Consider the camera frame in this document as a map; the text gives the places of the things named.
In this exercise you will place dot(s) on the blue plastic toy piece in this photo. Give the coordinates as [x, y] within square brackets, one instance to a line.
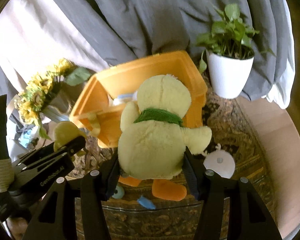
[146, 203]

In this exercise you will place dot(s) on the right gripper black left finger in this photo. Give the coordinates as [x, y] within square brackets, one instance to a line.
[70, 200]

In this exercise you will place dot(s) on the white sheer curtain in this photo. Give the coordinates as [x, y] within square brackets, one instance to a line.
[35, 34]

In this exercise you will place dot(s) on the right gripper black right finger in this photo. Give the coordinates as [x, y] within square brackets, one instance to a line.
[249, 218]

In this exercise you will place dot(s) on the grey plush animal toy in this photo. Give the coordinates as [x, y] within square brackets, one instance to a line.
[125, 98]

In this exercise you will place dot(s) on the white ribbed plant pot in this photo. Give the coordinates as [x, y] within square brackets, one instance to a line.
[228, 76]

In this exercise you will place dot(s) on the yellow duck plush toy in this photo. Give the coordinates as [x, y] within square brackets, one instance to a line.
[154, 139]

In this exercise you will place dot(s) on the white round antler night light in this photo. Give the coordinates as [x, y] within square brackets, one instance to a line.
[220, 161]

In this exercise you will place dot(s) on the green potted plant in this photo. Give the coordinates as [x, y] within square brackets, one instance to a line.
[229, 37]

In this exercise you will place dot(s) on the grey curtain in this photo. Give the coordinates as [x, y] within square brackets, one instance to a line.
[124, 30]

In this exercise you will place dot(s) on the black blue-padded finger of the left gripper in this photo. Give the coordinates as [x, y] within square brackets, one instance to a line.
[68, 149]

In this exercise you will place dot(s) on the pale blue metal bucket vase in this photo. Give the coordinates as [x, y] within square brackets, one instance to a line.
[59, 108]

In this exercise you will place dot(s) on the sunflower bouquet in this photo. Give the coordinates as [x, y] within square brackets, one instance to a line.
[44, 87]

